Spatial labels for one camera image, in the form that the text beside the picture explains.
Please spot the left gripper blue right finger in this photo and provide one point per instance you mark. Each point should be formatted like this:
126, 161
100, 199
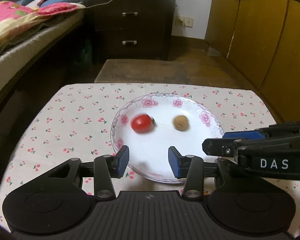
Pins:
177, 162

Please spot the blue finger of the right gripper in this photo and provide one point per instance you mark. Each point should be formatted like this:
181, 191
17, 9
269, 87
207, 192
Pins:
221, 147
249, 135

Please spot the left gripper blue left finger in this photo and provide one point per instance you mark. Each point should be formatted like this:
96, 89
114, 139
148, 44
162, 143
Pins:
120, 162

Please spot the brown longan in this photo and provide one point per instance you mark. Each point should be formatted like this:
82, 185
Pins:
181, 123

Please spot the red cherry tomato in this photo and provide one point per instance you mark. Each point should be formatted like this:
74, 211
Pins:
142, 123

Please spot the white floral porcelain plate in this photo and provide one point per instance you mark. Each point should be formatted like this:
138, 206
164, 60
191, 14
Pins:
148, 152

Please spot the cherry print tablecloth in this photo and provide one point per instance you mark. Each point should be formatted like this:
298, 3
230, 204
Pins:
76, 123

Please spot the dark wooden stool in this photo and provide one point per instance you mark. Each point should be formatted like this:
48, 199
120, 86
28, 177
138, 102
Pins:
142, 71

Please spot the yellow wooden wardrobe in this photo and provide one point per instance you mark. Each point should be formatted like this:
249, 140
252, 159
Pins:
261, 39

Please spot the dark wooden nightstand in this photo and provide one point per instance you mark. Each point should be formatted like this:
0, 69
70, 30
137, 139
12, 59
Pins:
129, 29

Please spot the colourful floral quilt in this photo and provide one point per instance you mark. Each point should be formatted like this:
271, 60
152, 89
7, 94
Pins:
16, 19

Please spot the white wall socket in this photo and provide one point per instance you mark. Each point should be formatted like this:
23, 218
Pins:
184, 21

